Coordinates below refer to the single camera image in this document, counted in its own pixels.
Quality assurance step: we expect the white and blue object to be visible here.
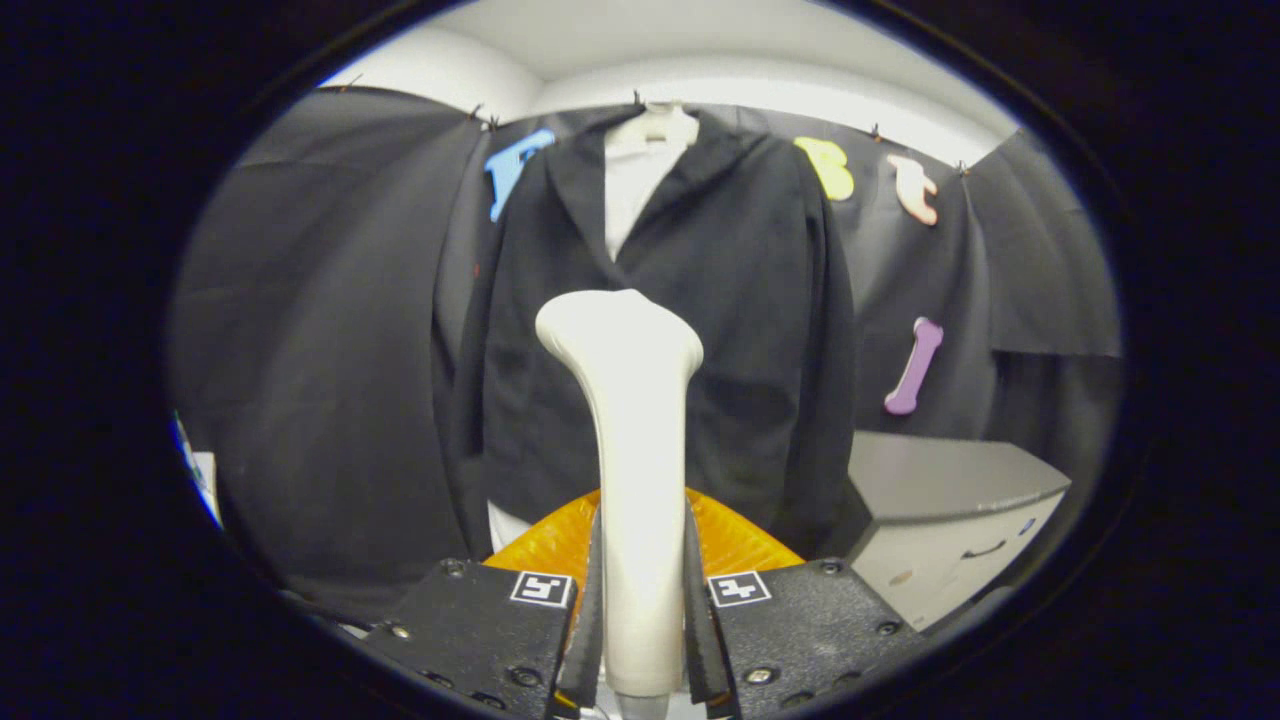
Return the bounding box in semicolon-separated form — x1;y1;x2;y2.
173;412;223;529

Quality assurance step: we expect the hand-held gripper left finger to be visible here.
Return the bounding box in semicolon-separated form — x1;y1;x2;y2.
360;488;606;720

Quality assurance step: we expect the white garment steamer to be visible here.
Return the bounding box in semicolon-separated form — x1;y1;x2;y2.
535;290;704;720

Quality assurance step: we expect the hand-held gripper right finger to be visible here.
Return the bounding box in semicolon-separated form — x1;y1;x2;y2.
685;488;926;720

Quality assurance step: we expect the grey cabinet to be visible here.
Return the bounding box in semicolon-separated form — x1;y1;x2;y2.
845;430;1073;633

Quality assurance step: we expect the black backdrop cloth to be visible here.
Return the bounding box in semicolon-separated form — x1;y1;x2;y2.
168;85;1123;626

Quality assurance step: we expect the white shirt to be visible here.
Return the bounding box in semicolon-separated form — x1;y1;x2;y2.
487;112;701;553

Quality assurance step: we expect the black suit jacket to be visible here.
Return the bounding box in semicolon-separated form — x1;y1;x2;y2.
432;105;859;561

